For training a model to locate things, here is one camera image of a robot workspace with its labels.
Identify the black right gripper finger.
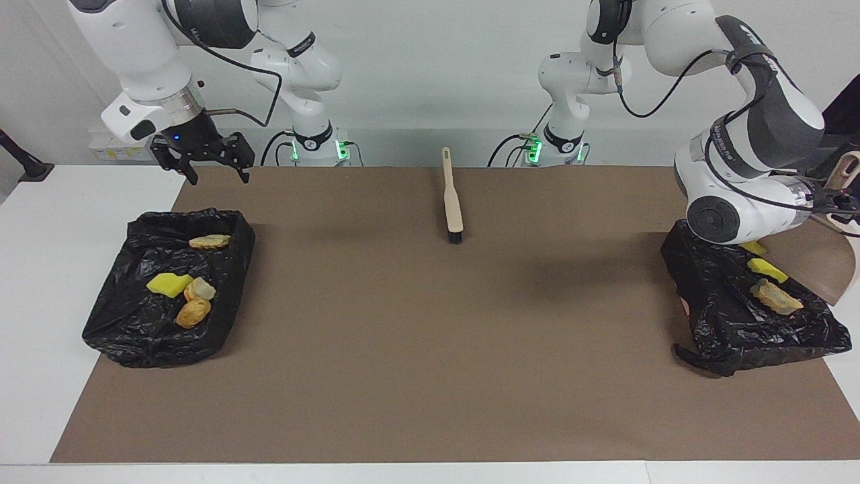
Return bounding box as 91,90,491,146
225,133,256,184
149,138,199,186

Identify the beige plastic dustpan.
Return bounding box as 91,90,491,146
759,151,860,307

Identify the striped croissant piece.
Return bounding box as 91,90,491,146
750,278,804,316

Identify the pale bread chunk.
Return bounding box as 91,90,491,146
183,276,217,303

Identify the brown bread roll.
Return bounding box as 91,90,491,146
175,298,212,329

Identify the beige hand brush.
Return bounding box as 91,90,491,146
441,147,465,244

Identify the black bag-lined bin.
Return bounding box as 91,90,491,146
82,208,256,368
660,218,853,377

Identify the black clamp stand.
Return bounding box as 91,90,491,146
0,128,54,182

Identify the brown table mat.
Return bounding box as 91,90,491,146
50,166,860,465

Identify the black base cable bundle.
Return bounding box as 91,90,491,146
261,130,296,167
487,104,553,167

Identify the white wall box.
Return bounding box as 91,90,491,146
89,131,152,163

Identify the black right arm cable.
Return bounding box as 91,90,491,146
161,0,284,128

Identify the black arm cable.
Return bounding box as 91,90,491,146
161,0,284,128
608,0,860,239

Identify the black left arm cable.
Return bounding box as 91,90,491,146
608,0,860,239

